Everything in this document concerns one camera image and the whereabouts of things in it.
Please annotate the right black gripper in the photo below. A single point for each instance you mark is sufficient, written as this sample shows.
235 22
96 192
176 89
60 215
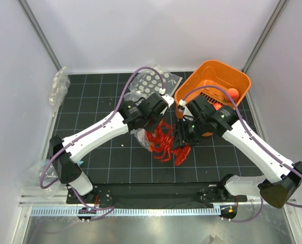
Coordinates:
181 138

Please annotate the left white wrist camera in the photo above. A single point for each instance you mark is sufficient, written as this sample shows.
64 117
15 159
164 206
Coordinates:
169 100

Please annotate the white dotted zip bag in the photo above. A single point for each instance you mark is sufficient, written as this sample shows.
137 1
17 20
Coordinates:
147 82

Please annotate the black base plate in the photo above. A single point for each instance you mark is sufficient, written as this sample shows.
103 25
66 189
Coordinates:
161 195

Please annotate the red toy apple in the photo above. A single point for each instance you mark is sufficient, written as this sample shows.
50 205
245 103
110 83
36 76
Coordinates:
217 106

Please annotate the toy peach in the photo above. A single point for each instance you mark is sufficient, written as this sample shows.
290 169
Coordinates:
233 93

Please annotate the blue zip clear bag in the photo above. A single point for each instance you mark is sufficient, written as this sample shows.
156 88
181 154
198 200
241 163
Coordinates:
45 181

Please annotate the orange zip top bag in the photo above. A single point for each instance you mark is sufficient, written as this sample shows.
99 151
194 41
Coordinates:
139 132

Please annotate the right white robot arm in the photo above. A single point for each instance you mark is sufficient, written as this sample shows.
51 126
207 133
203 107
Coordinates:
281 177

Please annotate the slotted cable duct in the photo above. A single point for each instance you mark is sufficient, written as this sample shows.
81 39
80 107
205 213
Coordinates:
77 211

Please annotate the orange plastic basket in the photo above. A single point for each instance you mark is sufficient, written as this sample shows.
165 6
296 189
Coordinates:
211 81

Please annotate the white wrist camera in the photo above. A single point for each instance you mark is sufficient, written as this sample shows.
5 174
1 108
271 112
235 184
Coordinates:
169 100
182 112

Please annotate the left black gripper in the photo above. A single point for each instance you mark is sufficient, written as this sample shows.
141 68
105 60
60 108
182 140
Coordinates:
151 128

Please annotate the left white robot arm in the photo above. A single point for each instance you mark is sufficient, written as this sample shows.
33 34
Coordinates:
130 116

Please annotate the red toy lobster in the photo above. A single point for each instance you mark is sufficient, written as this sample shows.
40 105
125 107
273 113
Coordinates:
161 141

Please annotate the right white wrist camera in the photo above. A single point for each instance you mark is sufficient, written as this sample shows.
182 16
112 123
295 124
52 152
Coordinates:
182 112

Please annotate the clear bag at wall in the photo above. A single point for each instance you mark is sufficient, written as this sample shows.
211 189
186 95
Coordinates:
59 89

